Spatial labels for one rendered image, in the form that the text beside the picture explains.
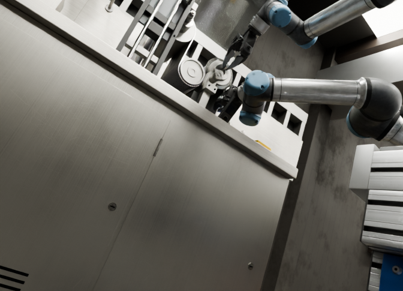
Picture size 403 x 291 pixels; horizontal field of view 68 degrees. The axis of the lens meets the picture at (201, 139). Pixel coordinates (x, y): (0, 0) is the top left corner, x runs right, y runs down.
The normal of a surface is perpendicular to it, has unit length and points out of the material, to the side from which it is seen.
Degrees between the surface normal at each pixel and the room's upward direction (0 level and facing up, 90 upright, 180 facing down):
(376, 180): 90
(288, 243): 90
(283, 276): 90
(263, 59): 90
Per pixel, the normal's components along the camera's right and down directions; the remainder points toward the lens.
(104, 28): 0.50, -0.15
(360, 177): -0.73, -0.49
